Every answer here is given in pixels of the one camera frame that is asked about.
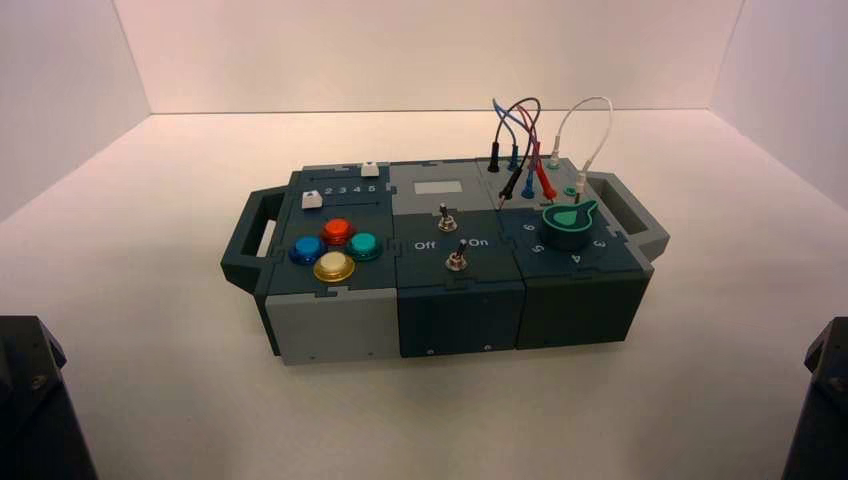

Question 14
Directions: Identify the grey rectangular display panel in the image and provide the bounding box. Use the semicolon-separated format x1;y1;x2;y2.
413;180;464;196

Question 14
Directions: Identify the white jumper wire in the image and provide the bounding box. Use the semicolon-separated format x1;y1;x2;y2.
547;95;615;205

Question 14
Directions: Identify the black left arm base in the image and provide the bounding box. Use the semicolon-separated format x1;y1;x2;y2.
0;315;100;480

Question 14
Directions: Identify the yellow push button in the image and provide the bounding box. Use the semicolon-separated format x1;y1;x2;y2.
312;250;357;285

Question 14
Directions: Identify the blue jumper wire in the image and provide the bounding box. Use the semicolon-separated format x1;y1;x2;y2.
490;97;537;201

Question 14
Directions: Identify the dark teal box handle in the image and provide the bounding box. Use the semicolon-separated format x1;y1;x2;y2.
220;186;290;295

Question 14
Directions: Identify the green rotary knob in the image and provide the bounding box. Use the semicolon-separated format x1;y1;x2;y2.
541;198;602;252

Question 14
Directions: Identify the grey box handle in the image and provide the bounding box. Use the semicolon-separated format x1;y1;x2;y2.
585;171;671;264

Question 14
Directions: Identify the red push button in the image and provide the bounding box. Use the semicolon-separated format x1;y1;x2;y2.
321;217;356;247

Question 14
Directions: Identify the black jumper wire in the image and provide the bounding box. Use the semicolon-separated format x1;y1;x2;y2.
486;96;544;203

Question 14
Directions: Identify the blue push button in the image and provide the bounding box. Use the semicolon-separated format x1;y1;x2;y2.
288;236;327;267

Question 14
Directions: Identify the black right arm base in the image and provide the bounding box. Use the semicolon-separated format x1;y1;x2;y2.
781;317;848;480

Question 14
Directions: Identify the teal push button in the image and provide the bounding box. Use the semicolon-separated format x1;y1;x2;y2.
345;231;384;263

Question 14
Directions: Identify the red jumper wire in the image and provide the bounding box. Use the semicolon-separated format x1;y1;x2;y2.
517;105;558;200

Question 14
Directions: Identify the dark teal grey task box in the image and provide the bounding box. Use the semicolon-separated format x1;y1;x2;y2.
220;155;670;367

